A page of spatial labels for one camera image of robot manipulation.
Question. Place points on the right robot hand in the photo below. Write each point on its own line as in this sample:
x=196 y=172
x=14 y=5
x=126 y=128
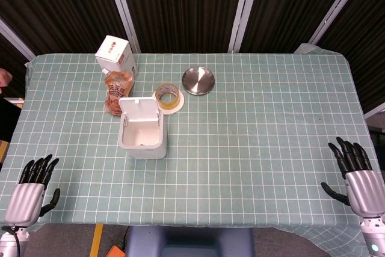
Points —
x=362 y=190

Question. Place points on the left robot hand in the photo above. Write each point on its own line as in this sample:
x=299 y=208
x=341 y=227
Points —
x=24 y=200

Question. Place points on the white lidded bin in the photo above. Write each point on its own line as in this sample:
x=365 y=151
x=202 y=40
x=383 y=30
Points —
x=141 y=127

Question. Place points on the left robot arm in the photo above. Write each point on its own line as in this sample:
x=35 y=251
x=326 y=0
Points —
x=10 y=240

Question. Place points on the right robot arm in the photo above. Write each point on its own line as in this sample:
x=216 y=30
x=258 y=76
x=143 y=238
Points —
x=373 y=236

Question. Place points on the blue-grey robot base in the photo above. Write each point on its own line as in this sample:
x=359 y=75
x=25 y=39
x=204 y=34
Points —
x=189 y=242

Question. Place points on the person's hand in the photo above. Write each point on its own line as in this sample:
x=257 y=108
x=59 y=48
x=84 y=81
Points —
x=4 y=77

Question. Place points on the yellow floor tape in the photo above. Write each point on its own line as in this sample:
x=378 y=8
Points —
x=96 y=240

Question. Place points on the orange box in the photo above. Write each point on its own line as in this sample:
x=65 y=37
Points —
x=115 y=252

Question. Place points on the green checkered tablecloth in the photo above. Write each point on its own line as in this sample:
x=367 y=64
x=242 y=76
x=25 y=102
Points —
x=240 y=148

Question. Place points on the orange snack bag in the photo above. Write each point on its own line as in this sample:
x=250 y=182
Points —
x=117 y=91

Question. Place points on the white carton box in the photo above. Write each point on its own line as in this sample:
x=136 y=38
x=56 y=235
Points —
x=115 y=56

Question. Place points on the clear tape roll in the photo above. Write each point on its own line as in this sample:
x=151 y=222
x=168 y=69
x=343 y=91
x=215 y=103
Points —
x=167 y=96

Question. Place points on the round stainless steel plate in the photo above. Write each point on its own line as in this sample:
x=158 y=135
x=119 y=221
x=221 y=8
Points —
x=198 y=80

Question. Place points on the white partition frame post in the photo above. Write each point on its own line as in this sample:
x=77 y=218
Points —
x=242 y=10
x=121 y=7
x=16 y=41
x=337 y=7

